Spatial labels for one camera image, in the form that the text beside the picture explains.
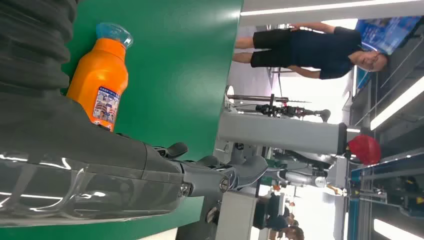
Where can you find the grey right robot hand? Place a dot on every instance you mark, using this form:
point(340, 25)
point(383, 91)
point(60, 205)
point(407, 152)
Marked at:
point(82, 159)

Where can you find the person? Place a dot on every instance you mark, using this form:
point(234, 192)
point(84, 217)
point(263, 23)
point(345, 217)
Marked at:
point(294, 233)
point(276, 222)
point(314, 49)

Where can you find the black equipment on stand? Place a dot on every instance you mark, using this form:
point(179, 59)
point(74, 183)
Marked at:
point(281, 111)

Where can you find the red round object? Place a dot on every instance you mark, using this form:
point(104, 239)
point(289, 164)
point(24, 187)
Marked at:
point(366, 149)

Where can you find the pale grey cabinet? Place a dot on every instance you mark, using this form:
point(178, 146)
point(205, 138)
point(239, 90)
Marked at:
point(235, 215)

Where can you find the blue framed machine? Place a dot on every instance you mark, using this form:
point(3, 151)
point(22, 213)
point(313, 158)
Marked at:
point(381, 198)

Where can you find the blue display screen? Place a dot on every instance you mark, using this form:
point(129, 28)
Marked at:
point(387, 33)

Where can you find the grey machine pedestal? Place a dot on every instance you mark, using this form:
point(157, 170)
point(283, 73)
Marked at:
point(281, 132)

